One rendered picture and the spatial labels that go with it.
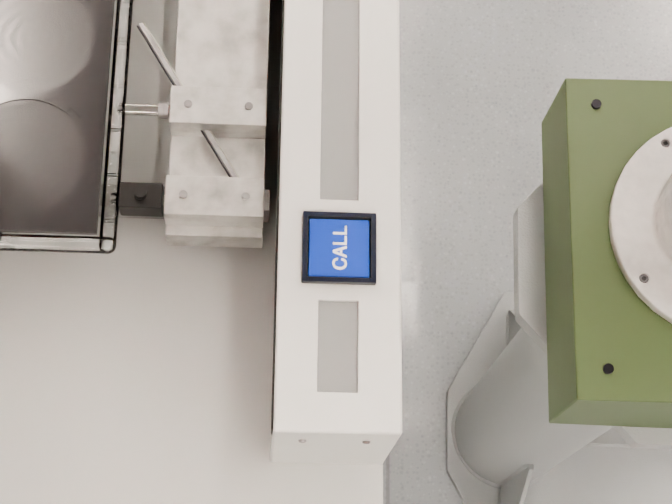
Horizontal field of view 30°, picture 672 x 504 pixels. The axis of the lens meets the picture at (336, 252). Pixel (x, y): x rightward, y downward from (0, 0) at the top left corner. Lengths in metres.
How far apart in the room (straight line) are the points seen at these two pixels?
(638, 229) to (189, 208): 0.36
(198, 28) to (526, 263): 0.35
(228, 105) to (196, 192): 0.08
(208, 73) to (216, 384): 0.27
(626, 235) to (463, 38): 1.15
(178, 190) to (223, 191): 0.04
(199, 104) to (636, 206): 0.37
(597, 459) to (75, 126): 1.11
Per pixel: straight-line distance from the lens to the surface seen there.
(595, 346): 1.01
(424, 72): 2.10
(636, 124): 1.08
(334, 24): 1.03
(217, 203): 1.01
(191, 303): 1.08
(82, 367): 1.07
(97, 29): 1.10
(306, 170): 0.97
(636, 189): 1.05
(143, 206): 1.02
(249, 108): 1.04
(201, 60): 1.10
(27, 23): 1.11
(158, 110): 1.06
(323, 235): 0.95
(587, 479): 1.93
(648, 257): 1.03
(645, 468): 1.95
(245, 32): 1.11
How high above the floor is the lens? 1.86
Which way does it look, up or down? 71 degrees down
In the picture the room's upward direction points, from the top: 12 degrees clockwise
